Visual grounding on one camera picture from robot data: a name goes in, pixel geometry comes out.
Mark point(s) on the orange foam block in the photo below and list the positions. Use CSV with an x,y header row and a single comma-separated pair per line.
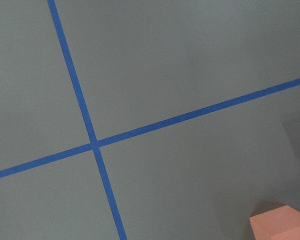
x,y
282,223

